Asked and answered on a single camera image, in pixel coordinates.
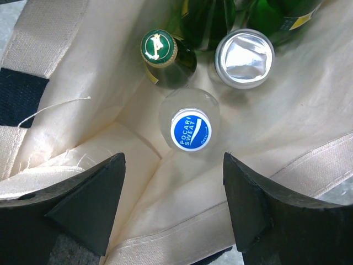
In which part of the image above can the clear blue cap bottle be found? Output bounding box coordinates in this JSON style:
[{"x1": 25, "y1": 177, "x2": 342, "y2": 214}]
[{"x1": 158, "y1": 88, "x2": 221, "y2": 152}]

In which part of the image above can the green glass bottle middle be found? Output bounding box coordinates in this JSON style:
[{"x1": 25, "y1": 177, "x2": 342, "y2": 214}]
[{"x1": 165, "y1": 1, "x2": 236, "y2": 53}]

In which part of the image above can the green glass bottle near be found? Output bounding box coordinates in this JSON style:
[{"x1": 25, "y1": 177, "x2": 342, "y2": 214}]
[{"x1": 140, "y1": 29, "x2": 197, "y2": 89}]

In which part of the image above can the beige canvas tote bag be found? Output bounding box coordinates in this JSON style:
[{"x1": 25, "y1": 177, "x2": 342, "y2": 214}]
[{"x1": 1, "y1": 1, "x2": 352, "y2": 264}]

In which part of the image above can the green glass bottle far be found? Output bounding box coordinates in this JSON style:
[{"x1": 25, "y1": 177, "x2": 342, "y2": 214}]
[{"x1": 244, "y1": 0, "x2": 323, "y2": 46}]

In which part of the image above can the silver top can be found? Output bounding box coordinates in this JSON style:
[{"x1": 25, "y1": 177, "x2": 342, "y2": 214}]
[{"x1": 208, "y1": 28, "x2": 275, "y2": 89}]

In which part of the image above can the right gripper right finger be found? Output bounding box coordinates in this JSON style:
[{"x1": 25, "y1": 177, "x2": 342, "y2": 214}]
[{"x1": 223, "y1": 153, "x2": 352, "y2": 264}]

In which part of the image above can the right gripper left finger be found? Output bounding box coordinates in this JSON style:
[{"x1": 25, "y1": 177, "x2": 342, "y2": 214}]
[{"x1": 1, "y1": 153, "x2": 126, "y2": 264}]

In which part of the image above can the green glass bottle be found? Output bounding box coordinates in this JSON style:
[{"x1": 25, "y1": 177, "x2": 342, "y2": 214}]
[
  {"x1": 140, "y1": 29, "x2": 197, "y2": 89},
  {"x1": 165, "y1": 1, "x2": 236, "y2": 53},
  {"x1": 244, "y1": 0, "x2": 323, "y2": 46}
]

